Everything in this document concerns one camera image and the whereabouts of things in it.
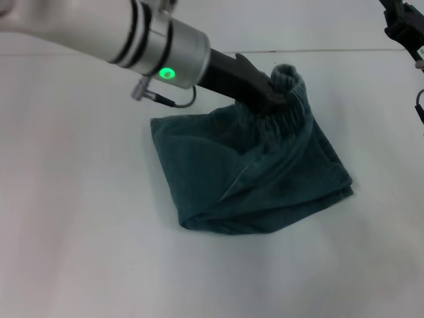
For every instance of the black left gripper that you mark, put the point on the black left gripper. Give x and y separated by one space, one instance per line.
235 79

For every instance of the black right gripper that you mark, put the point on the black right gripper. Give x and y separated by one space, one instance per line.
405 26

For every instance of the blue denim shorts basketball embroidery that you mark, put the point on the blue denim shorts basketball embroidery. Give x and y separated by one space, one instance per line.
265 172

